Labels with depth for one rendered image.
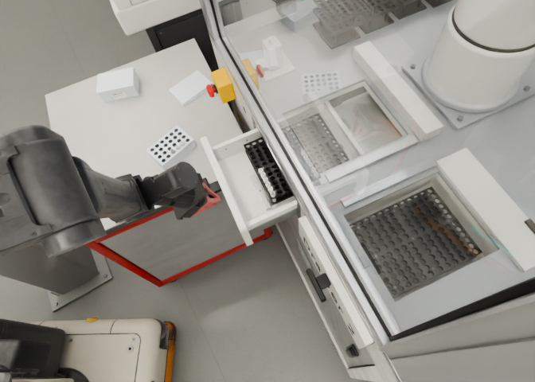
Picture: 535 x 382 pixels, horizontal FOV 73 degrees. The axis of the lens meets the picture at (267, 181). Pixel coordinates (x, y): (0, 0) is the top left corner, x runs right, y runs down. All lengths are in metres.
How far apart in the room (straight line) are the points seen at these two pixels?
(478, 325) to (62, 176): 0.36
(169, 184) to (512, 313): 0.56
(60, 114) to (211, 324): 1.05
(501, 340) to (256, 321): 1.43
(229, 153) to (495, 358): 0.81
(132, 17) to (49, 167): 1.19
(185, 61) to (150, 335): 1.02
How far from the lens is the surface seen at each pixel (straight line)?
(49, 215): 0.34
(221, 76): 1.11
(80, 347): 1.64
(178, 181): 0.70
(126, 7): 1.48
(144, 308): 1.86
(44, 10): 3.54
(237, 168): 1.00
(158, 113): 1.29
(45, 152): 0.35
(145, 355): 1.53
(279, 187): 0.89
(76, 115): 1.42
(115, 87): 1.36
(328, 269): 0.79
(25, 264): 1.71
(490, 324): 0.33
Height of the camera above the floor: 1.69
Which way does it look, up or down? 62 degrees down
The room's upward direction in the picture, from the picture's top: 12 degrees counter-clockwise
